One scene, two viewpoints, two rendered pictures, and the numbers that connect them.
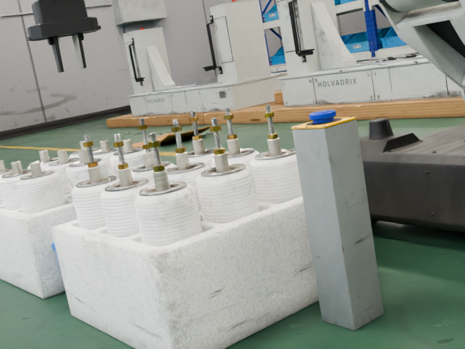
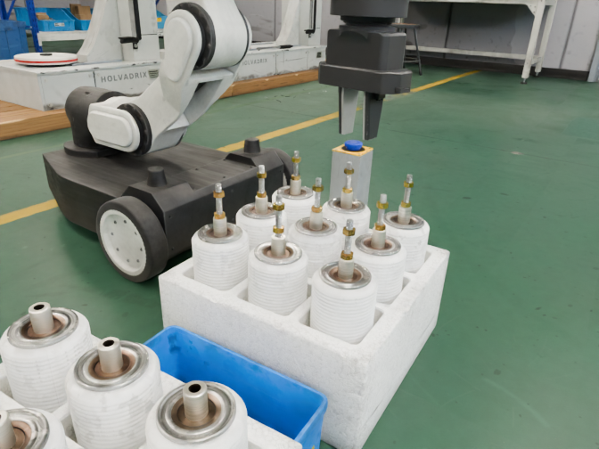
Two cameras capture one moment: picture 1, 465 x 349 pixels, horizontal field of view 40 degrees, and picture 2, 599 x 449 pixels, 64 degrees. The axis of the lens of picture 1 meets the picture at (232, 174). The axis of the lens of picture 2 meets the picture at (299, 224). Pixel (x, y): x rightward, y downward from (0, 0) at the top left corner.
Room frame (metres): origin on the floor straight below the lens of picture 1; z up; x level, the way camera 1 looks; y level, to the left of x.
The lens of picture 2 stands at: (1.47, 0.77, 0.61)
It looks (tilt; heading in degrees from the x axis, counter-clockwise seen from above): 25 degrees down; 247
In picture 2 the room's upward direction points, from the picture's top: 2 degrees clockwise
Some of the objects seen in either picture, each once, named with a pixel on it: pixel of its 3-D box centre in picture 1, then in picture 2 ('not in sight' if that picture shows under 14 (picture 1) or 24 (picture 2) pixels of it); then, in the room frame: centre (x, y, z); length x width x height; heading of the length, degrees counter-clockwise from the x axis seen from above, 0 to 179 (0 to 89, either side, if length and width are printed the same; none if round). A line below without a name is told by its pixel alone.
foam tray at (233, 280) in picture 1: (200, 253); (311, 303); (1.14, 0.08, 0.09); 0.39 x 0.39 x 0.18; 36
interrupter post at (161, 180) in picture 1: (161, 181); (404, 214); (0.98, 0.11, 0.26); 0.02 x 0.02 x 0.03
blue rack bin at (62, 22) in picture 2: not in sight; (45, 19); (1.90, -5.22, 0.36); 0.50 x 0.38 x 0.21; 125
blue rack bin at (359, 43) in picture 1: (371, 39); not in sight; (7.14, -1.76, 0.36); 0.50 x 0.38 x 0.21; 124
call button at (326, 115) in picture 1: (322, 118); (353, 146); (0.95, -0.15, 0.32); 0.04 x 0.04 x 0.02
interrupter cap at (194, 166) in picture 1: (184, 168); (315, 226); (1.14, 0.08, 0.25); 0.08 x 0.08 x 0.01
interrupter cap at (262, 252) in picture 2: (151, 167); (278, 252); (1.24, 0.15, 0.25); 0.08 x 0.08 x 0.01
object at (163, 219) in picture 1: (174, 245); (397, 264); (0.98, 0.11, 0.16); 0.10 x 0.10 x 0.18
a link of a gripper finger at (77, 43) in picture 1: (81, 50); (345, 108); (1.18, 0.23, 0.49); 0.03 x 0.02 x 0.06; 25
